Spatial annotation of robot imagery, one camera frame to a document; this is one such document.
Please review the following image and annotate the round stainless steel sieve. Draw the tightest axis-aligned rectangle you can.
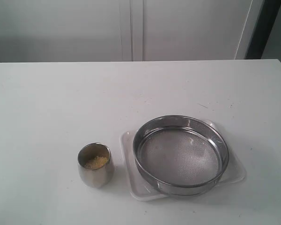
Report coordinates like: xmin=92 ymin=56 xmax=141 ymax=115
xmin=133 ymin=115 xmax=229 ymax=196

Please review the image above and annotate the yellow grain powder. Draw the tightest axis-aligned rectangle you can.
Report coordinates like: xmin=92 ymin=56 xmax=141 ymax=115
xmin=84 ymin=156 xmax=108 ymax=170

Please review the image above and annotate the stainless steel cup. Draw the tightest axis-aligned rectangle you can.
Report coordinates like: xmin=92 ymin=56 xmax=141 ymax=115
xmin=77 ymin=142 xmax=115 ymax=188

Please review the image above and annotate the white plastic tray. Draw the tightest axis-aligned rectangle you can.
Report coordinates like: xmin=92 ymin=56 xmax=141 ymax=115
xmin=120 ymin=121 xmax=246 ymax=201

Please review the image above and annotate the white cabinet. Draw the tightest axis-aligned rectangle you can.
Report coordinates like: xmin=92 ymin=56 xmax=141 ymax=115
xmin=0 ymin=0 xmax=263 ymax=62

